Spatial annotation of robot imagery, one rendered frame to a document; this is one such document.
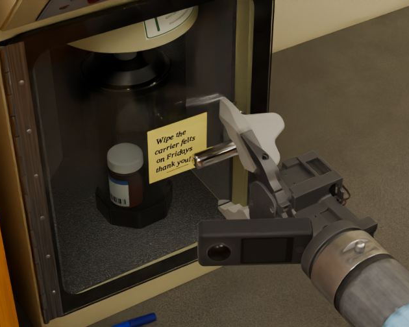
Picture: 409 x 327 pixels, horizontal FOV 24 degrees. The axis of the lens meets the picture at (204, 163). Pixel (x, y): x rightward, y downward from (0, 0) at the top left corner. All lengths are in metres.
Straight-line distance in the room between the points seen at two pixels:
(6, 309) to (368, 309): 0.37
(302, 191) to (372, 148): 0.55
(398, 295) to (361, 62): 0.87
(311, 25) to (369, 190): 0.45
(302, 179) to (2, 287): 0.33
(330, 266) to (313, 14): 0.92
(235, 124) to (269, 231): 0.12
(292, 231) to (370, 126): 0.62
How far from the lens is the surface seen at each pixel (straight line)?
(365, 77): 1.66
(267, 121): 1.00
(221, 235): 0.94
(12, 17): 0.85
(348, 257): 0.90
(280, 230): 0.94
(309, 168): 0.99
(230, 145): 1.06
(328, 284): 0.91
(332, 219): 0.97
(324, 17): 1.79
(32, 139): 0.98
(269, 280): 1.28
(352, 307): 0.89
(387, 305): 0.87
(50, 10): 0.87
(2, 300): 1.00
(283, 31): 1.74
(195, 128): 1.08
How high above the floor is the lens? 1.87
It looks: 40 degrees down
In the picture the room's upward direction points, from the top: straight up
